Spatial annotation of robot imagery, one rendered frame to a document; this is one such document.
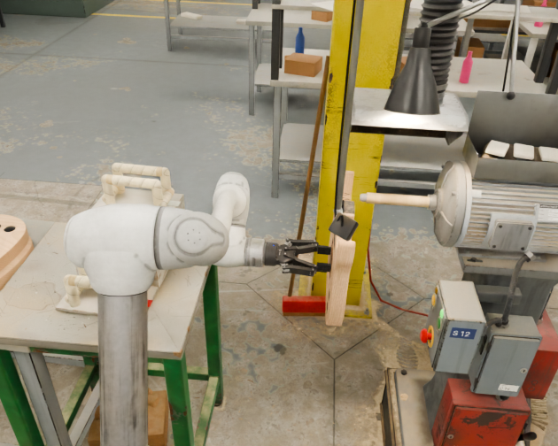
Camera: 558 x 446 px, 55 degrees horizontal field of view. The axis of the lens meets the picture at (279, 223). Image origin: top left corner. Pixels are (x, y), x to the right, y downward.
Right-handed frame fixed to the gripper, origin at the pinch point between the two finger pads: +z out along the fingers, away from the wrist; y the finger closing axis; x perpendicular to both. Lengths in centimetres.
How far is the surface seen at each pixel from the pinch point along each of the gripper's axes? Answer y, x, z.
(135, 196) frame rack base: -20, 2, -67
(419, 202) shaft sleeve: -6.2, 20.0, 23.9
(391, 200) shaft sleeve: -6.1, 19.9, 15.7
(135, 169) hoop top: -23, 12, -66
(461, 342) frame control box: 29.5, 2.9, 34.3
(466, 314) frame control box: 26.4, 10.2, 34.3
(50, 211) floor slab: -153, -126, -187
